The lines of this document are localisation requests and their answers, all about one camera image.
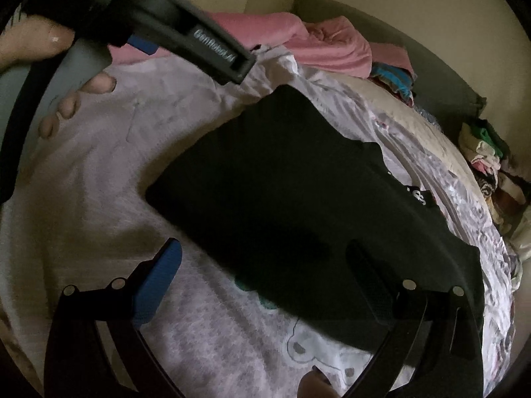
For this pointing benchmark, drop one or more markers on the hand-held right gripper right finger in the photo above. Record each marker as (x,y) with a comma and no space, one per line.
(415,311)

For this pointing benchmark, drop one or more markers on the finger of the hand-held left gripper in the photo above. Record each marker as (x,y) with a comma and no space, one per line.
(141,45)

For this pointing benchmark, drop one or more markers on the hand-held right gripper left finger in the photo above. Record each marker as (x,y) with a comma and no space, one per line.
(159,282)

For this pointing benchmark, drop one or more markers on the black garment with white print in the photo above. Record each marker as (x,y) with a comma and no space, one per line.
(282,190)

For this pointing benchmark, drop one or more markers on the pile of loose clothes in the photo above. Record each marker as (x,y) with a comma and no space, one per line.
(493,166)

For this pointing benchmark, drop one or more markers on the person's left hand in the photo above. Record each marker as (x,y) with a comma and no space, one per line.
(29,43)

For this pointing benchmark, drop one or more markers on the white printed duvet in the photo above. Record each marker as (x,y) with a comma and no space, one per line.
(103,174)

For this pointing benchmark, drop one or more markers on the pink blanket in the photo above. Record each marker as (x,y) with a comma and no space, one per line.
(332,45)

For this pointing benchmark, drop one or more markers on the beige bed sheet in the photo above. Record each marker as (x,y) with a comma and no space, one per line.
(419,128)

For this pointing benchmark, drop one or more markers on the blue garment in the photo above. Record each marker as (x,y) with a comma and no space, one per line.
(394,85)

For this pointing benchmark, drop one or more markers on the pink pillow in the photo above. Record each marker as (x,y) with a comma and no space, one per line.
(394,54)

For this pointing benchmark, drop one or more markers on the grey headboard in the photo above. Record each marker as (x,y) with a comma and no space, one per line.
(415,37)

